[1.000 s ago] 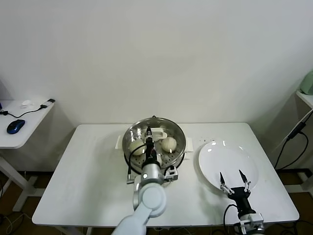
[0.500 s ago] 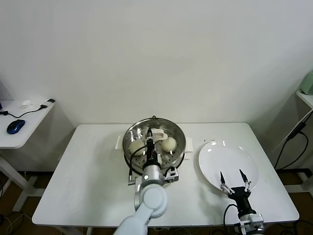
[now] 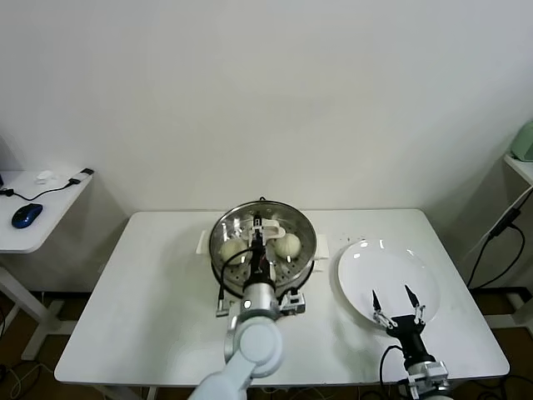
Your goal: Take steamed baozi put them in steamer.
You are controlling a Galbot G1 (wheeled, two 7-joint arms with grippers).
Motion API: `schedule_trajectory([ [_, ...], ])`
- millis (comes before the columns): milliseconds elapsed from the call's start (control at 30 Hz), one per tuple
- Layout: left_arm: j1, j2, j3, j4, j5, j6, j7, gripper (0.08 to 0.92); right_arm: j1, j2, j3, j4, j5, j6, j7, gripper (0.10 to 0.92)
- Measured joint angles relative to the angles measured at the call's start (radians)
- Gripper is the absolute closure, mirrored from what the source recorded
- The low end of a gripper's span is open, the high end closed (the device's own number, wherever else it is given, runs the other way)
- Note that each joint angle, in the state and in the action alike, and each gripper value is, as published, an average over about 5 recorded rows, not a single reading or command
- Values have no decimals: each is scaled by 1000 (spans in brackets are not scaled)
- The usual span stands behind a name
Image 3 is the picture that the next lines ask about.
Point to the white round plate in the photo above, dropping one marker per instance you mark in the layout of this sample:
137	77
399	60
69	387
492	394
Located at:
387	271

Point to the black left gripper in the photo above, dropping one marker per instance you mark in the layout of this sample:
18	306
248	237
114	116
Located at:
259	266

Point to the small white crumpled object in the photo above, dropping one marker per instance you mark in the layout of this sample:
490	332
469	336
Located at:
46	176

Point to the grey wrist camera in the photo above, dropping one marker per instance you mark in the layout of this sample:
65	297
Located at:
431	373
293	302

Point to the round glass pot lid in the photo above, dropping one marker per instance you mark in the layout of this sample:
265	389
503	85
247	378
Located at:
275	230

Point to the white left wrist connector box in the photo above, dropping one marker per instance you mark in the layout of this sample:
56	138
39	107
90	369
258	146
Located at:
222	306

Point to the perforated steel steamer basket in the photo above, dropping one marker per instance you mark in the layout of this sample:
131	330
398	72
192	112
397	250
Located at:
306	266

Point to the tiny dark crumbs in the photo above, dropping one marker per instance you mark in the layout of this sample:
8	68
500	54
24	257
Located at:
354	238

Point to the pale left robot arm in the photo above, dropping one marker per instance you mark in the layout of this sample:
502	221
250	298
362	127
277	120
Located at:
258	346

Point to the white electric cooker base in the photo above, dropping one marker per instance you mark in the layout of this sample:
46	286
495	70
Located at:
322	250

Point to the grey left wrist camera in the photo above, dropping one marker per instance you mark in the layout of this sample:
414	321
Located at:
293	302

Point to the white side desk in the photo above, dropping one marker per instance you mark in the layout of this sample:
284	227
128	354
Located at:
41	237

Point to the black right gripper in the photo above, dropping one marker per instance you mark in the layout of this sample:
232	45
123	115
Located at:
410	333

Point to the pale green appliance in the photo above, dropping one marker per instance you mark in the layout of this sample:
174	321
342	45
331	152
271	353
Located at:
524	143

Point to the blue computer mouse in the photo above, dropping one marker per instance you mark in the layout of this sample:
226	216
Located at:
27	215

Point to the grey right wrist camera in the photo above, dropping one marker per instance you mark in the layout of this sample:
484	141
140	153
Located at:
431	373

